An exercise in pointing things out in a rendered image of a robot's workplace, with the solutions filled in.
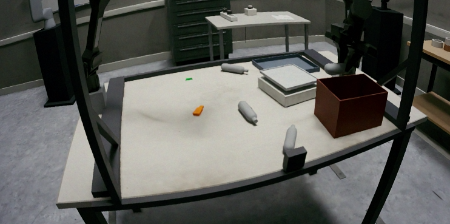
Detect small orange stepped block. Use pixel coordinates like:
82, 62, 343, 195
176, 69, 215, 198
193, 105, 204, 116

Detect white digital weighing scale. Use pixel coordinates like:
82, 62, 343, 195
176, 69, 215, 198
258, 64, 319, 107

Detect red open box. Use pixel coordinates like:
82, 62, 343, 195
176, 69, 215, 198
314, 73, 388, 138

